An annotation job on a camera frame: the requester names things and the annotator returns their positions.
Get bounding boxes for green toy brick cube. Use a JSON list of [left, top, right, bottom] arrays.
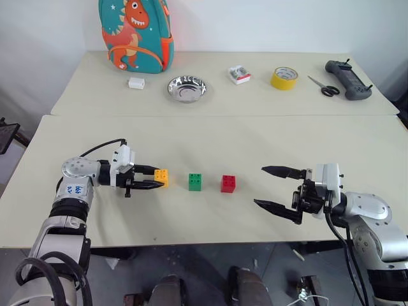
[[187, 173, 203, 192]]

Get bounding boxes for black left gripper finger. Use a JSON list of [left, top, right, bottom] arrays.
[[131, 180, 166, 191], [133, 164, 161, 175]]

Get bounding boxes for thin black left wrist cable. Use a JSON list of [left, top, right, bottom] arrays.
[[79, 138, 129, 157]]

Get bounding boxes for shiny steel bowl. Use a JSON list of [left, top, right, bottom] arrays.
[[166, 75, 209, 105]]

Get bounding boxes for small box of metal parts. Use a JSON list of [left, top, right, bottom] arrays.
[[227, 64, 253, 86]]

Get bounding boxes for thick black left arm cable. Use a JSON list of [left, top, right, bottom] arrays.
[[14, 251, 94, 306]]

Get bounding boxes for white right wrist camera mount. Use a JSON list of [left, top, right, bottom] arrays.
[[313, 163, 344, 221]]

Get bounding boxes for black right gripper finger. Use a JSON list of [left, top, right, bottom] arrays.
[[261, 165, 308, 180], [253, 198, 303, 226]]

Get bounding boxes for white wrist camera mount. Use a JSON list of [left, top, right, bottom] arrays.
[[110, 145, 136, 187], [313, 163, 344, 221]]

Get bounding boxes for yellow tape roll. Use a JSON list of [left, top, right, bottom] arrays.
[[270, 66, 300, 92]]

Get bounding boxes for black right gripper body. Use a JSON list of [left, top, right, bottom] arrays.
[[291, 168, 329, 221]]

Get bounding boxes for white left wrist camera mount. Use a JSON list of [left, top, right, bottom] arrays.
[[110, 145, 136, 187]]

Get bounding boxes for teal dinosaur backpack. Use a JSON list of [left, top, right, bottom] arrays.
[[98, 0, 175, 75]]

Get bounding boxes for yellow toy brick cube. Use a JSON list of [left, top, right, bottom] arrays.
[[154, 168, 170, 189]]

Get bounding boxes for dark grey handheld controller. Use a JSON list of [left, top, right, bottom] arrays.
[[324, 57, 374, 101]]

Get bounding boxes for small white box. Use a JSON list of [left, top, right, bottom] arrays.
[[127, 76, 146, 90]]

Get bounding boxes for dark brown block with wire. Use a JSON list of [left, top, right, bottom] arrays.
[[286, 275, 330, 306]]

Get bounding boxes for red toy brick cube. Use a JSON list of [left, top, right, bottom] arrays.
[[220, 174, 237, 194]]

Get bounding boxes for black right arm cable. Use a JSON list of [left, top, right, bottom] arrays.
[[324, 205, 372, 306]]

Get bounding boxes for black-handled scissors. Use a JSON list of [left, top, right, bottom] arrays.
[[307, 75, 341, 98]]

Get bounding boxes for dark rounded shape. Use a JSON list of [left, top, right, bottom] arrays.
[[150, 274, 189, 306], [227, 265, 272, 306]]

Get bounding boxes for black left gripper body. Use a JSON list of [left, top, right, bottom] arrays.
[[116, 166, 136, 199]]

